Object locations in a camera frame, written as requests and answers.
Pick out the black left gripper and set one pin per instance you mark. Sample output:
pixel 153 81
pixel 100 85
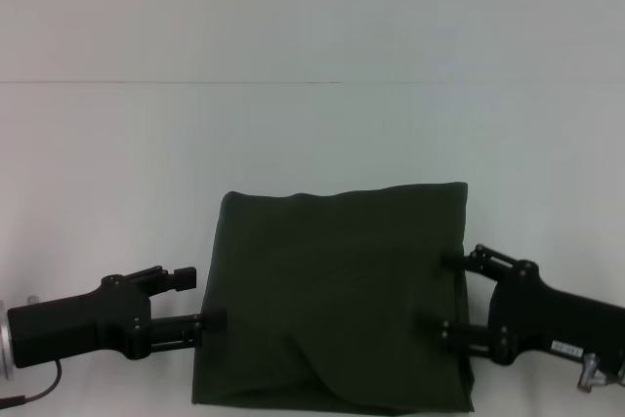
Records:
pixel 73 329

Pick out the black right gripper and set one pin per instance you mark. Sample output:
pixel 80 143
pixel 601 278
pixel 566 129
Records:
pixel 561 319

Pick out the dark green t-shirt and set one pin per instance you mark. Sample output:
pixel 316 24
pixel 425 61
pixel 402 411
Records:
pixel 332 300

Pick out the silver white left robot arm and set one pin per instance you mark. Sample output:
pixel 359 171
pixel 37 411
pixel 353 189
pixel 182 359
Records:
pixel 5 341

